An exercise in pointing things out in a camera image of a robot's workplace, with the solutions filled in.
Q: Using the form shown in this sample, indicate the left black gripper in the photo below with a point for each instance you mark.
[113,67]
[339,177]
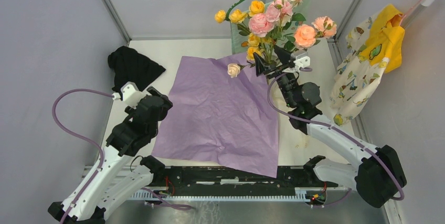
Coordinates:
[168,103]

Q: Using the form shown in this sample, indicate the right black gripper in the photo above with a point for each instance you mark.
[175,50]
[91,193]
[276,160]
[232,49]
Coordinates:
[284,55]

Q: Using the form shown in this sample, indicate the yellow rose stem bunch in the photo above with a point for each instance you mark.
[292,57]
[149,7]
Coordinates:
[258,23]

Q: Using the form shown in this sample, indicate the small pink rose stem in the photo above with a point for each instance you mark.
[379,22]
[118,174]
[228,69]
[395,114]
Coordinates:
[288,19]

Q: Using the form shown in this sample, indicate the single pale pink bud stem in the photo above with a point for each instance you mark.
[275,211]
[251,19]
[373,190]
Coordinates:
[234,69]

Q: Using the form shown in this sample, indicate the large pink rose stem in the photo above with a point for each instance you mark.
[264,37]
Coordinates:
[307,36]

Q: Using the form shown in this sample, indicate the black cloth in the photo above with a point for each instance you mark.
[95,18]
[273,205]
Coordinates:
[131,66]

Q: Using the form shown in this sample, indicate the purple wrapping paper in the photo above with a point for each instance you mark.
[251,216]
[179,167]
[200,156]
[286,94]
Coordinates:
[219,118]

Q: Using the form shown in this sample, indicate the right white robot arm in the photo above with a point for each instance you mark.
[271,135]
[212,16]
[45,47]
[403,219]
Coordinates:
[375,173]

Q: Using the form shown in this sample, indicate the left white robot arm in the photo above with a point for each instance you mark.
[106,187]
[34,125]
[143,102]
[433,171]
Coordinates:
[95,199]

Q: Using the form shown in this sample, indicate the green cartoon print towel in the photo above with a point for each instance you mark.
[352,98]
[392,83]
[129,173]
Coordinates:
[239,42]

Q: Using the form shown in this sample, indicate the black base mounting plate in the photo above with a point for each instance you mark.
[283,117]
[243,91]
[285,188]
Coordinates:
[222,181]

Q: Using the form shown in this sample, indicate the yellow cartoon print shirt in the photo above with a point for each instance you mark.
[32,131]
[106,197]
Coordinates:
[374,50]

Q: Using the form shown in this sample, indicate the pink clothes hanger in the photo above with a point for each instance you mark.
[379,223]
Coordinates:
[409,11]

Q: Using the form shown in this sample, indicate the small circuit board with LED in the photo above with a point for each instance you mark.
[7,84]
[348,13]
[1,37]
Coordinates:
[316,200]

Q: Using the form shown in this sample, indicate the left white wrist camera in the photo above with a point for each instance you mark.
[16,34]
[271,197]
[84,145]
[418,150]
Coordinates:
[129,95]

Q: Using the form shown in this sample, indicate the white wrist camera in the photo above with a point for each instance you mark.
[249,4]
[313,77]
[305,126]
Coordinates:
[129,95]
[300,62]

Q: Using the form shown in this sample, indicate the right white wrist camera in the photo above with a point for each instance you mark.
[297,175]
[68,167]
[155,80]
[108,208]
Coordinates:
[300,62]

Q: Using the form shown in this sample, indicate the white slotted cable duct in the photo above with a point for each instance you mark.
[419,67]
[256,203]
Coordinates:
[298,196]

